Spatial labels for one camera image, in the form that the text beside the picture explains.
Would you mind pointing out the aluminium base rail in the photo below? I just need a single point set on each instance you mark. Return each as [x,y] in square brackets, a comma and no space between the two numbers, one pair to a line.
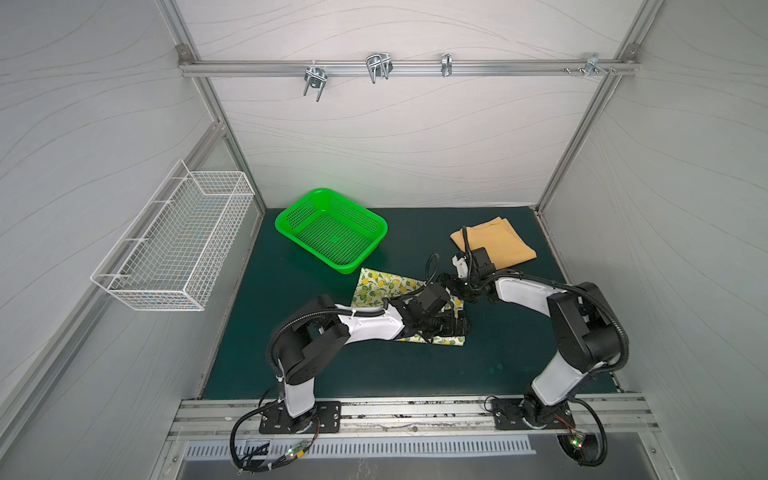
[408,416]

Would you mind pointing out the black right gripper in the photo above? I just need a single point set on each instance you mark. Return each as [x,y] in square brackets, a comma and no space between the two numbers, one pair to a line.
[458,285]

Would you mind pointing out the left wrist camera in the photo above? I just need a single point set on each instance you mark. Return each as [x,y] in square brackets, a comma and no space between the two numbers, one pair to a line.
[431,300]

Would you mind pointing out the green plastic basket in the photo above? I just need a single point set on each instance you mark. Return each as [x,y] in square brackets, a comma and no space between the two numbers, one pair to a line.
[333,228]

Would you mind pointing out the metal U-bolt clamp middle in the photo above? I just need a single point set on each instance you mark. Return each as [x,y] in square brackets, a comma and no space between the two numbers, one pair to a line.
[379,65]

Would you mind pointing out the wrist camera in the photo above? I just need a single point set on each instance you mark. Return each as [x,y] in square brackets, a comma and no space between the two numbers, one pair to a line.
[473,267]
[431,300]

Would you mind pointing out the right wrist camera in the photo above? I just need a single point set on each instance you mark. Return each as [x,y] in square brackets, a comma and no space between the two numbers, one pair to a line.
[473,267]

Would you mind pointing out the metal U-bolt clamp left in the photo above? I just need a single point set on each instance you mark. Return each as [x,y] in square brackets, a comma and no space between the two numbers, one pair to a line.
[315,79]

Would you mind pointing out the white vent strip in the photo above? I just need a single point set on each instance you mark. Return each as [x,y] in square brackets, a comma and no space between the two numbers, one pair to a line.
[330,447]

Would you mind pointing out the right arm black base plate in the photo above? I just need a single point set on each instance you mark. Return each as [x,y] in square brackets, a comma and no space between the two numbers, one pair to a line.
[510,414]

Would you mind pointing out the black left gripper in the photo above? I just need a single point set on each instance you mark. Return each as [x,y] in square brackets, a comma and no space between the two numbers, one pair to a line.
[449,325]

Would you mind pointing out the metal bolt bracket right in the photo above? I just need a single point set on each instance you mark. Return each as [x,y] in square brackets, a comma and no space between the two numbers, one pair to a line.
[591,67]

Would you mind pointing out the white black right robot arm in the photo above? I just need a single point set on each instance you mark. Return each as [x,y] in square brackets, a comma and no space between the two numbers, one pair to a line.
[589,337]

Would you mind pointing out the aluminium top crossbar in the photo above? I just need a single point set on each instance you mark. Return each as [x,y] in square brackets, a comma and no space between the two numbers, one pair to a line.
[401,68]

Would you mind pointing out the left rear frame post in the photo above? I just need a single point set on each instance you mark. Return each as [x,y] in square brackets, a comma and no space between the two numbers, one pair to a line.
[179,31]

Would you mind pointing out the yellow tan skirt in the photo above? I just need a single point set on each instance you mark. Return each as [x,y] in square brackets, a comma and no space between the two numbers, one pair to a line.
[503,245]

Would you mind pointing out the aluminium corner frame post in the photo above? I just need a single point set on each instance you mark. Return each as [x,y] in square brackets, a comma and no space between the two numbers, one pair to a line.
[627,52]

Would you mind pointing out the metal u-bolt clamp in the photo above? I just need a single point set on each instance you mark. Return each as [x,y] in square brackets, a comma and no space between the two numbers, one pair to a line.
[379,65]
[315,79]

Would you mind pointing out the metal ring clamp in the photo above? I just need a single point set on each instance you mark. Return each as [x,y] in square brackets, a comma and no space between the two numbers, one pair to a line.
[446,65]

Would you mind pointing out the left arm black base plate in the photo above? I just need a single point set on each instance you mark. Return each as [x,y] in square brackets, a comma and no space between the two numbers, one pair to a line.
[324,417]

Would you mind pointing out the white wire wall basket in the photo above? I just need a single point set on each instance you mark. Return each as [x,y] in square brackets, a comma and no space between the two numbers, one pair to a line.
[172,253]

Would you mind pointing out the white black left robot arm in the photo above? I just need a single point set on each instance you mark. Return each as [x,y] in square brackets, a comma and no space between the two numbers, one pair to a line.
[384,307]

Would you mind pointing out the lemon print skirt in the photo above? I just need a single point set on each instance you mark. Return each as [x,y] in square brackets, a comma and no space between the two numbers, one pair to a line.
[374,286]

